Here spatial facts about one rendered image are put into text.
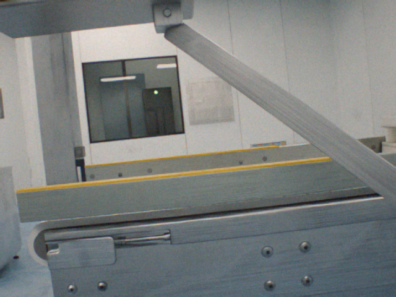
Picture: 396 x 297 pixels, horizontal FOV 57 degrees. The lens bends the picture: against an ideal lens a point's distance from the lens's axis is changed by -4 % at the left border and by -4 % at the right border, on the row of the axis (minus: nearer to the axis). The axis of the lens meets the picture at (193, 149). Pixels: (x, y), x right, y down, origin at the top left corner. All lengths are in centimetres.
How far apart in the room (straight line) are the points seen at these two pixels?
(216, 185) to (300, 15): 603
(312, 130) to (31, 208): 28
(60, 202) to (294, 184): 24
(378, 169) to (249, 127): 545
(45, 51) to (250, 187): 47
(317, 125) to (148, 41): 536
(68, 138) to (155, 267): 36
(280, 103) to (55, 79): 46
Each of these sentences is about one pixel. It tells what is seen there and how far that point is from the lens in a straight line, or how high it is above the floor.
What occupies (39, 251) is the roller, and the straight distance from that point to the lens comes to 43.
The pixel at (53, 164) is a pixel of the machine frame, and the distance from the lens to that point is 70.
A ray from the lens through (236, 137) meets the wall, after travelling 569.
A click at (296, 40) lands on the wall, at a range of 623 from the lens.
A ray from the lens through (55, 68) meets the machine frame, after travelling 71.
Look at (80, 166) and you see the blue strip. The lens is 68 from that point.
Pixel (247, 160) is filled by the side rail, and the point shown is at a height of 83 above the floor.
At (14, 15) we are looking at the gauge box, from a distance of 42.
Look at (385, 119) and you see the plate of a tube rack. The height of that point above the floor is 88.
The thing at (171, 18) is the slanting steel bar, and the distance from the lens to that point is 40.
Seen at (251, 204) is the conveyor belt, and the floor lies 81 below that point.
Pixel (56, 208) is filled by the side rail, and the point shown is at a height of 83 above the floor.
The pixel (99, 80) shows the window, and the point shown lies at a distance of 555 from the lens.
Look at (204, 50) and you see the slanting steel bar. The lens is 38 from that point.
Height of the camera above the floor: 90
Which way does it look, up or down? 3 degrees down
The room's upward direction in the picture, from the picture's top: 6 degrees counter-clockwise
